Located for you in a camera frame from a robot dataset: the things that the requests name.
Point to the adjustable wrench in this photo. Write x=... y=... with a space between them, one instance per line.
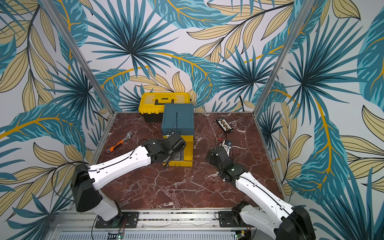
x=114 y=147

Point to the yellow drawer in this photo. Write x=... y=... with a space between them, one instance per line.
x=186 y=138
x=187 y=156

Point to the yellow bottom drawer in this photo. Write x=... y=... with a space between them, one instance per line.
x=187 y=156

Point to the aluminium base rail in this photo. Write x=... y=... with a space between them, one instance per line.
x=162 y=224

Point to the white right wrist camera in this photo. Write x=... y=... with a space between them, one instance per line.
x=227 y=144

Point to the left aluminium corner post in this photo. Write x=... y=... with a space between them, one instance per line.
x=59 y=22

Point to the teal drawer cabinet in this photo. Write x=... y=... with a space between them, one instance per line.
x=180 y=118

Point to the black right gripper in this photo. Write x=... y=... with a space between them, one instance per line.
x=215 y=154

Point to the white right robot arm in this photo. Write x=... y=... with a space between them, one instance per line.
x=279 y=219

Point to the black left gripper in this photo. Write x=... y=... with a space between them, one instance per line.
x=182 y=148

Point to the right aluminium corner post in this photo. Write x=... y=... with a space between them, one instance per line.
x=297 y=24

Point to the yellow black toolbox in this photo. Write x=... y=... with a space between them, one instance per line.
x=152 y=105

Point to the black battery holder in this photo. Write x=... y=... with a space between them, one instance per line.
x=223 y=123

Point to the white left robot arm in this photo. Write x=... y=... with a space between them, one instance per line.
x=87 y=182

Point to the aluminium corner post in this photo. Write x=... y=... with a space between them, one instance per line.
x=297 y=24
x=59 y=22

